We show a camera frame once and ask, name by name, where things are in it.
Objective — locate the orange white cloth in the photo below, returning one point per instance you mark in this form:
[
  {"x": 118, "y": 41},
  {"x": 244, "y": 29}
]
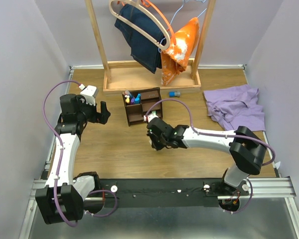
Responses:
[{"x": 174, "y": 60}]

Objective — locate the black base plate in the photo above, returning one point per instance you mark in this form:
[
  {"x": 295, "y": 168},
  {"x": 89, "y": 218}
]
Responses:
[{"x": 172, "y": 192}]

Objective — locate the wooden clothes rack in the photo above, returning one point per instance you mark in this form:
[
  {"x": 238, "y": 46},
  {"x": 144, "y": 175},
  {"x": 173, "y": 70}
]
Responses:
[{"x": 130, "y": 75}]

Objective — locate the dark blue jeans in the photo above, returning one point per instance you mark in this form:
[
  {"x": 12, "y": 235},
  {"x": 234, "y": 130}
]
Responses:
[{"x": 142, "y": 50}]

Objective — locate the brown wooden desk organizer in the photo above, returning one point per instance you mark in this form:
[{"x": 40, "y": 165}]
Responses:
[{"x": 135, "y": 113}]

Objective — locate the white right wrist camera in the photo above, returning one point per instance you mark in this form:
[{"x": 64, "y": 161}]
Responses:
[{"x": 148, "y": 118}]

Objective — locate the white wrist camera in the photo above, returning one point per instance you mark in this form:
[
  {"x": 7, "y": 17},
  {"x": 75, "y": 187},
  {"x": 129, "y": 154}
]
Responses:
[
  {"x": 148, "y": 118},
  {"x": 89, "y": 93}
]

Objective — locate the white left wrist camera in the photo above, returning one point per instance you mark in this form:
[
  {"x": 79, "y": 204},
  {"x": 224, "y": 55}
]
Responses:
[{"x": 89, "y": 93}]

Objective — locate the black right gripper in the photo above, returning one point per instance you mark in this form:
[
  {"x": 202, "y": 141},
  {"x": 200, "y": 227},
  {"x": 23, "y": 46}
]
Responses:
[{"x": 157, "y": 146}]

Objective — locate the orange plastic hanger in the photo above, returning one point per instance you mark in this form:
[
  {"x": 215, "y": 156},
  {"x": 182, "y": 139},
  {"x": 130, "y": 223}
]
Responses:
[{"x": 143, "y": 6}]

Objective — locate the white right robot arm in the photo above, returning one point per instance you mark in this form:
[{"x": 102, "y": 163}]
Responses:
[{"x": 242, "y": 144}]

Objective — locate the blue grey cylinder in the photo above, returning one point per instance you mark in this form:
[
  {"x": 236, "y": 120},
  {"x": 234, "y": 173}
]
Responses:
[{"x": 174, "y": 94}]

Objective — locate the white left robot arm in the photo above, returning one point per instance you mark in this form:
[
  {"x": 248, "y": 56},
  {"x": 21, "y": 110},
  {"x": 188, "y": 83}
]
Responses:
[{"x": 62, "y": 198}]

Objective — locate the beige wooden hanger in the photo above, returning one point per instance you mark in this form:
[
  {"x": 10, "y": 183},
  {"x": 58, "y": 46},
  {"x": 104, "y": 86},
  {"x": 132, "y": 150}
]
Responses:
[{"x": 117, "y": 6}]

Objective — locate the purple cloth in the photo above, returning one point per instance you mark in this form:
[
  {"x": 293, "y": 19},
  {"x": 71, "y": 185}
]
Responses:
[{"x": 236, "y": 106}]

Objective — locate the beige eraser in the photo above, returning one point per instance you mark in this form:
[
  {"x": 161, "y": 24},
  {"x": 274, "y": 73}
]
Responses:
[{"x": 152, "y": 145}]

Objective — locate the white marker blue cap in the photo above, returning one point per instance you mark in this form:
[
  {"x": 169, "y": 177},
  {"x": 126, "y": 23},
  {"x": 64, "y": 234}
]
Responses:
[{"x": 138, "y": 96}]

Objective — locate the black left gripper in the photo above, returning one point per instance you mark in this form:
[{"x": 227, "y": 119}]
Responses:
[{"x": 101, "y": 117}]

